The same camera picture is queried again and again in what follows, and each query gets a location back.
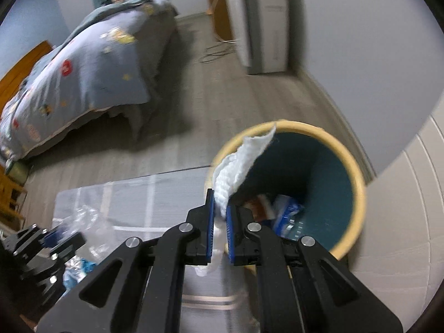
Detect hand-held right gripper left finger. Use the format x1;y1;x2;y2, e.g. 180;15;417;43
36;189;216;333

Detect grey rug with white lines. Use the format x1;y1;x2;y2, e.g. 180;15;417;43
52;166;264;333

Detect wooden headboard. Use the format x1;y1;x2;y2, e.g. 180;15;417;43
0;41;56;112

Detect brown snack wrapper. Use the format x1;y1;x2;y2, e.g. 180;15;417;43
248;194;278;223

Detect blue plastic packet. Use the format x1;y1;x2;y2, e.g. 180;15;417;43
272;194;307;240

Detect bed with blue quilt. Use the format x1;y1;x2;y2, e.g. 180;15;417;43
0;0;177;162

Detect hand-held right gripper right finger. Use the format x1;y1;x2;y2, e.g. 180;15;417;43
225;205;405;333

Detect floor cables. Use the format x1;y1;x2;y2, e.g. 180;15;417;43
199;40;240;64

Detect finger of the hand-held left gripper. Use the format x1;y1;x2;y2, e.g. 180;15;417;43
7;225;61;250
21;232;87;285

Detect green box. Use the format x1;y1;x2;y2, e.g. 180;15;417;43
5;161;30;184

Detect clear plastic bag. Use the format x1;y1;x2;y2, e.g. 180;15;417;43
52;205;115;285

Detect white standing air conditioner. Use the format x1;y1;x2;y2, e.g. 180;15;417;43
222;0;290;75

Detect white tissue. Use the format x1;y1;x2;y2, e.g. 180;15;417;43
196;125;278;278

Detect wooden cabinet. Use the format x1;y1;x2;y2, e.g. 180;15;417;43
204;0;234;42

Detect wooden nightstand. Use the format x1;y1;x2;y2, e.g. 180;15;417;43
0;165;28;229

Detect yellow-rimmed teal waste bin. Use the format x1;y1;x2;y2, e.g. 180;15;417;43
207;121;367;261

